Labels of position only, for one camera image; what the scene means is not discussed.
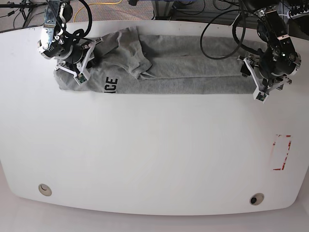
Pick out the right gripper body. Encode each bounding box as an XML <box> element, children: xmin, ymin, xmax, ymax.
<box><xmin>53</xmin><ymin>37</ymin><xmax>103</xmax><ymax>76</ymax></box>

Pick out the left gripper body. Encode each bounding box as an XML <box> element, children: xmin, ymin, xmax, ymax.
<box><xmin>238</xmin><ymin>55</ymin><xmax>294</xmax><ymax>94</ymax></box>

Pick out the grey T-shirt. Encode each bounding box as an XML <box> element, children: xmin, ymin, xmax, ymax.
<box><xmin>54</xmin><ymin>27</ymin><xmax>256</xmax><ymax>94</ymax></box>

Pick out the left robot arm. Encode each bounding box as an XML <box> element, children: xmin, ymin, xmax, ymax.
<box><xmin>232</xmin><ymin>0</ymin><xmax>301</xmax><ymax>101</ymax></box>

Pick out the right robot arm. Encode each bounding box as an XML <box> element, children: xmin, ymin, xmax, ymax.
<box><xmin>38</xmin><ymin>0</ymin><xmax>102</xmax><ymax>85</ymax></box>

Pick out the black tripod stand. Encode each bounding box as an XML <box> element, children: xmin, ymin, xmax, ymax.
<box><xmin>0</xmin><ymin>0</ymin><xmax>47</xmax><ymax>29</ymax></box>

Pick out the white power strip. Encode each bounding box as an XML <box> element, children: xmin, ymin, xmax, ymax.
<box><xmin>287</xmin><ymin>5</ymin><xmax>309</xmax><ymax>19</ymax></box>

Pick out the red tape rectangle marker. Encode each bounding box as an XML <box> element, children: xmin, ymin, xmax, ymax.
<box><xmin>270</xmin><ymin>134</ymin><xmax>292</xmax><ymax>171</ymax></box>

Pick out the right table grommet hole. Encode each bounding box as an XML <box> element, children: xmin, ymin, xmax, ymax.
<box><xmin>249</xmin><ymin>193</ymin><xmax>264</xmax><ymax>205</ymax></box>

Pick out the table grommet hole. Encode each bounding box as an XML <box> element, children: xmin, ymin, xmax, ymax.
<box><xmin>249</xmin><ymin>193</ymin><xmax>264</xmax><ymax>205</ymax></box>
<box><xmin>38</xmin><ymin>184</ymin><xmax>52</xmax><ymax>197</ymax></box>

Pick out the left table grommet hole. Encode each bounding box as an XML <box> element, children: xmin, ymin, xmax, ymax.
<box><xmin>38</xmin><ymin>184</ymin><xmax>52</xmax><ymax>197</ymax></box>

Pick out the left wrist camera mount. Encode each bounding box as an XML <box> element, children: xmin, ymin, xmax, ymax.
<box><xmin>253</xmin><ymin>89</ymin><xmax>269</xmax><ymax>103</ymax></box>

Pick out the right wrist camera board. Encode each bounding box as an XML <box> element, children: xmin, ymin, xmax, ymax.
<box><xmin>73</xmin><ymin>73</ymin><xmax>90</xmax><ymax>85</ymax></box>

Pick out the yellow cable on floor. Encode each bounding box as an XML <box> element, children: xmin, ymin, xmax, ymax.
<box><xmin>73</xmin><ymin>0</ymin><xmax>124</xmax><ymax>23</ymax></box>

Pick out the aluminium frame base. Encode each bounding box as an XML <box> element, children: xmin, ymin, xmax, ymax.
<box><xmin>151</xmin><ymin>0</ymin><xmax>261</xmax><ymax>27</ymax></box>

